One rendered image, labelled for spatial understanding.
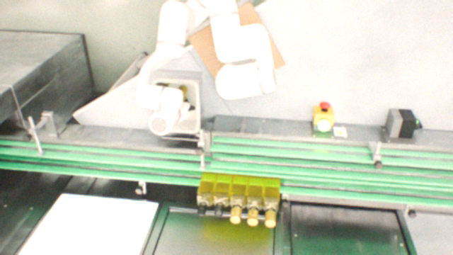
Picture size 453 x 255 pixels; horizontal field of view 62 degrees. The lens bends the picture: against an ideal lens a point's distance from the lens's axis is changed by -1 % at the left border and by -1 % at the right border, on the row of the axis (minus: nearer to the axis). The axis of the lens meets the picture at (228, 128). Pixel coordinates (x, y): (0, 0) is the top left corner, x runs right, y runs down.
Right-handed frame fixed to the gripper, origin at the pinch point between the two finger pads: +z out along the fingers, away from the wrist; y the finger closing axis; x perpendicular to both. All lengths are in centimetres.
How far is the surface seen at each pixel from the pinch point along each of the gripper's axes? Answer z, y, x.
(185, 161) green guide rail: -6.3, 3.9, -20.8
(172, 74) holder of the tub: -1.0, -3.2, 11.1
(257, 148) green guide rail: -10.9, 30.5, -11.2
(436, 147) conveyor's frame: -5, 93, -7
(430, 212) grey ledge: 1, 100, -35
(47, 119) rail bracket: -5, -52, -10
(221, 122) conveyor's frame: 1.3, 16.0, -6.4
